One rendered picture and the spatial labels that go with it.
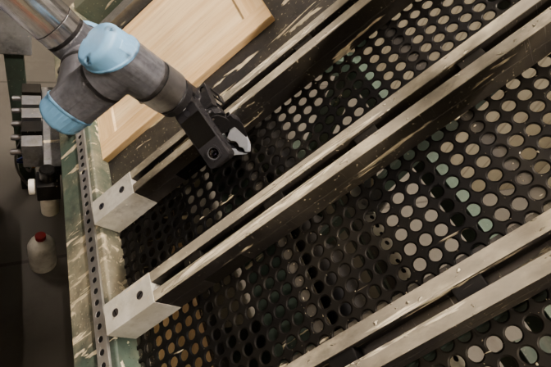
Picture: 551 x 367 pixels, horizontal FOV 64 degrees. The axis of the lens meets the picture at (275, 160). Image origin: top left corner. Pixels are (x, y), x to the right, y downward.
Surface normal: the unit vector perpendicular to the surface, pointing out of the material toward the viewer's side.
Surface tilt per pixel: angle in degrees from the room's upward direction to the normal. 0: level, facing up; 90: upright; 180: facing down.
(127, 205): 90
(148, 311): 90
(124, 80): 94
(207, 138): 60
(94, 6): 90
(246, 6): 53
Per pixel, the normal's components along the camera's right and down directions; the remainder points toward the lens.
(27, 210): 0.29, -0.69
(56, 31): 0.50, 0.52
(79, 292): -0.54, -0.38
